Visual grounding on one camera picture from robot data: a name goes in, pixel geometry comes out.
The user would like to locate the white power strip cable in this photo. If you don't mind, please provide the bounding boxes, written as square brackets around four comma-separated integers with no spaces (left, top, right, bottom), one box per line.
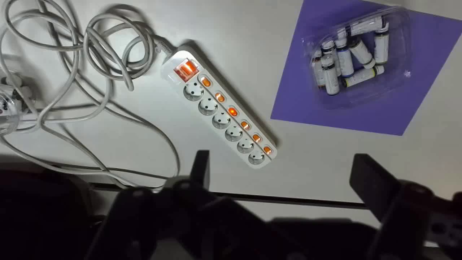
[0,0,182,191]

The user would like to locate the clear plastic container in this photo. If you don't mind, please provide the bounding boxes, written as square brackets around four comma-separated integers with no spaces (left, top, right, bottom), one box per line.
[301,6,416,106]

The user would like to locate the purple paper sheet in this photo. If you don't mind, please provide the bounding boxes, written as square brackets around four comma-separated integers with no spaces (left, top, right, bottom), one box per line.
[270,0,462,138]

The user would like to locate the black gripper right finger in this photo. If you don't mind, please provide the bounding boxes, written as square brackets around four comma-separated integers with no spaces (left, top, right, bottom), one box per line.
[348,153,402,224]

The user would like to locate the white cylindrical battery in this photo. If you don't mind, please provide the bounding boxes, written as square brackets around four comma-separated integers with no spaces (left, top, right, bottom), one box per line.
[335,28,357,80]
[343,64,387,90]
[373,23,392,67]
[311,48,328,88]
[348,38,379,71]
[350,15,387,38]
[321,39,343,96]

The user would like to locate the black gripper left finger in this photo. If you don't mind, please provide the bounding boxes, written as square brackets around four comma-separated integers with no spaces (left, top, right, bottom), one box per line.
[190,149,213,191]

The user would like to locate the white power strip orange switches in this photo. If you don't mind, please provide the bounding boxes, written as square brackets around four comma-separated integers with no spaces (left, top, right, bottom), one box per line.
[159,44,281,171]

